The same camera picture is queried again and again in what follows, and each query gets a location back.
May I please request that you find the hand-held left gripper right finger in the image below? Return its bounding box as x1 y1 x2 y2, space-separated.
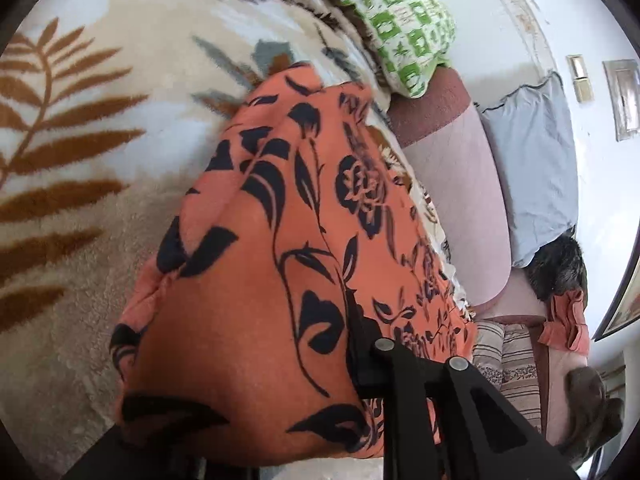
349 304 581 480

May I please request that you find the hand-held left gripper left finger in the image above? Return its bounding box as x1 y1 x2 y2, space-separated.
65 422 261 480

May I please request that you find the orange floral garment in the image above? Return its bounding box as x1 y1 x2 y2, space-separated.
110 62 478 468

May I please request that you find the small striped cushion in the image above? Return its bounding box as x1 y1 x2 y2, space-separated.
471 321 506 391

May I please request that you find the large striped cushion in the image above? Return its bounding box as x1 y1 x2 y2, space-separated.
497 324 543 433

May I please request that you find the orange cloth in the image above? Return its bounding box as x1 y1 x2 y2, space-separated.
537 290 591 356

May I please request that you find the grey-brown cloth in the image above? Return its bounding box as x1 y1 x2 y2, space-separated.
555 367 626 471

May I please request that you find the dark furry cloth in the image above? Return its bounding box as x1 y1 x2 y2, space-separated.
522 227 587 303

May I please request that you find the framed painting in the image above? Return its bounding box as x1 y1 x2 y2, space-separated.
592 252 640 343

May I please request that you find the light blue pillow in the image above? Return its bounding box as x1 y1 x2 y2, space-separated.
475 71 580 268

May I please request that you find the leaf-patterned fleece blanket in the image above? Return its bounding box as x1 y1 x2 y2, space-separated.
0 0 468 480

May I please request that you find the green checkered pillow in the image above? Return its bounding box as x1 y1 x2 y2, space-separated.
320 0 457 100

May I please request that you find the framed wall plaque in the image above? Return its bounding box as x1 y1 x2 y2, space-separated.
602 59 640 142

